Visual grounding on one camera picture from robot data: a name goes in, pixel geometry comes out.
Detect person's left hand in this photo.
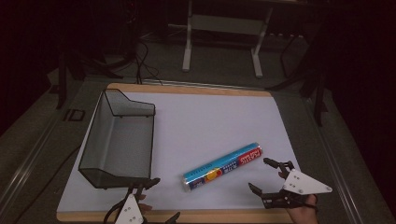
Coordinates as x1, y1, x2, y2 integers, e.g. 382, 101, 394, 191
136, 194, 154, 215

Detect white table mat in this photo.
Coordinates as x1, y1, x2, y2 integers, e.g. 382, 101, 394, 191
56, 91, 302, 215

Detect black wire mesh basket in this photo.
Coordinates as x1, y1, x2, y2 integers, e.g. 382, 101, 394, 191
78, 88, 157, 189

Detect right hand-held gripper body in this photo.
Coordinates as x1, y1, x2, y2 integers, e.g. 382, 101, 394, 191
262, 168, 333, 210

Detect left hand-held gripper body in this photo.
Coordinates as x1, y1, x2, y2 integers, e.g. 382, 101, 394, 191
114, 182, 146, 224

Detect aluminium floor rail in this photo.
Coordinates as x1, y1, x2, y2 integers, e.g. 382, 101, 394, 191
303, 96, 366, 224
0, 102, 74, 213

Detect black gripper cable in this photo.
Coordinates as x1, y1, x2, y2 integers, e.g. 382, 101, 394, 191
103, 199, 126, 224

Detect person's right hand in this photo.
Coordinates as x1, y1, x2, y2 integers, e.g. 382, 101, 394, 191
286, 193, 319, 224

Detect white metal desk frame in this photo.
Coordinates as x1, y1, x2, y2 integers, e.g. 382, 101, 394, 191
181, 0, 275, 79

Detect black floor cables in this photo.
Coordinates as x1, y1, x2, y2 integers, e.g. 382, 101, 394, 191
133, 39, 163, 86

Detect black square floor bracket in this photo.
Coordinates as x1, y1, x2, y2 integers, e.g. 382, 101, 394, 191
63, 108, 86, 122

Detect black metal stand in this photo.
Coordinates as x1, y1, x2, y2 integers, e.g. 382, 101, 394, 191
55, 46, 125, 110
266, 31, 330, 127

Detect blue foil wrap roll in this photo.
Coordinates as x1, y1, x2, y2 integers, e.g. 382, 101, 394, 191
181, 142, 263, 193

